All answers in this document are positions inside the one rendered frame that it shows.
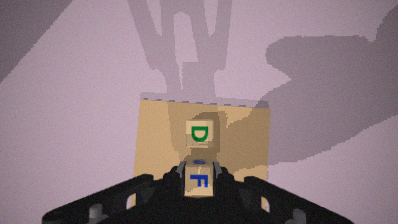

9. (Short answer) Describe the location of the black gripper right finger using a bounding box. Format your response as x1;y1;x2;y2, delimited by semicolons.
213;162;354;224

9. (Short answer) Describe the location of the beige letter block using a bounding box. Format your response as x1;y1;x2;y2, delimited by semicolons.
186;119;214;148
185;159;214;196

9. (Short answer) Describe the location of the tan flat mat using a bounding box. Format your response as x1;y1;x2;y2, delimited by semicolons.
133;100;271;182

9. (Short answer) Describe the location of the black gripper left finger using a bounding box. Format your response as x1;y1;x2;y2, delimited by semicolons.
42;161;187;224

